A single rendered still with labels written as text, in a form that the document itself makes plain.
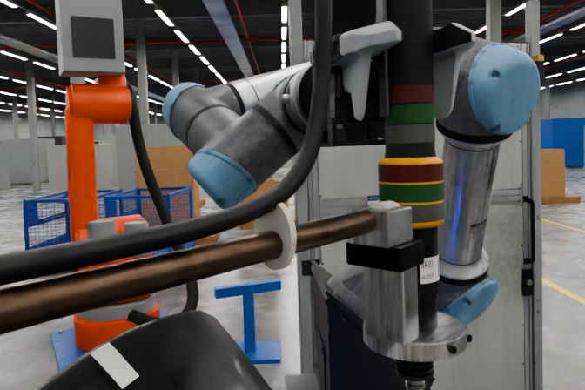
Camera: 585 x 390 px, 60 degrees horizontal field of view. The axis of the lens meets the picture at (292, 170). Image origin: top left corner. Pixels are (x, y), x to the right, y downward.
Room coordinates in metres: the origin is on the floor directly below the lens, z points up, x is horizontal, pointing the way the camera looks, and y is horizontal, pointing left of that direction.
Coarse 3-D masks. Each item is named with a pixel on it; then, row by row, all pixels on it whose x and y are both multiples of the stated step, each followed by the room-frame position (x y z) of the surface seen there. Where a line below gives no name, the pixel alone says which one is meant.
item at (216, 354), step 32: (160, 320) 0.39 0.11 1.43; (192, 320) 0.41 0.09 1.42; (128, 352) 0.35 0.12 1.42; (160, 352) 0.36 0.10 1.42; (192, 352) 0.38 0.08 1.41; (224, 352) 0.39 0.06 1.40; (64, 384) 0.30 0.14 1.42; (96, 384) 0.31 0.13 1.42; (128, 384) 0.32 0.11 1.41; (160, 384) 0.34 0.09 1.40; (192, 384) 0.35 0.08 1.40; (224, 384) 0.36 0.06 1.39; (256, 384) 0.38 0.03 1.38
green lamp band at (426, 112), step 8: (416, 104) 0.33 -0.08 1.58; (424, 104) 0.33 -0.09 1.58; (432, 104) 0.34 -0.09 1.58; (392, 112) 0.34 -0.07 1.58; (400, 112) 0.33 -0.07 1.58; (408, 112) 0.33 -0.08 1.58; (416, 112) 0.33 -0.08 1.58; (424, 112) 0.33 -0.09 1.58; (432, 112) 0.34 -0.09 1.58; (384, 120) 0.35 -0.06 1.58; (392, 120) 0.34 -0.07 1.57; (400, 120) 0.33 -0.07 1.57; (408, 120) 0.33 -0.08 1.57; (416, 120) 0.33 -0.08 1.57; (424, 120) 0.33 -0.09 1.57; (432, 120) 0.34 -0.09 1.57
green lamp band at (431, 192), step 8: (384, 184) 0.34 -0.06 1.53; (432, 184) 0.33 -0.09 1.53; (440, 184) 0.33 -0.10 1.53; (384, 192) 0.34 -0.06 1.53; (392, 192) 0.33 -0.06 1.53; (400, 192) 0.33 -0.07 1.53; (408, 192) 0.33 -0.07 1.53; (416, 192) 0.33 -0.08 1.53; (424, 192) 0.33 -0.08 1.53; (432, 192) 0.33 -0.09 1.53; (440, 192) 0.33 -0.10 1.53; (384, 200) 0.34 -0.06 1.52; (392, 200) 0.33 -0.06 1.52; (400, 200) 0.33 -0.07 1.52; (408, 200) 0.33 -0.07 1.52; (416, 200) 0.33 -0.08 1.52; (424, 200) 0.33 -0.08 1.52; (432, 200) 0.33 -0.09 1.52
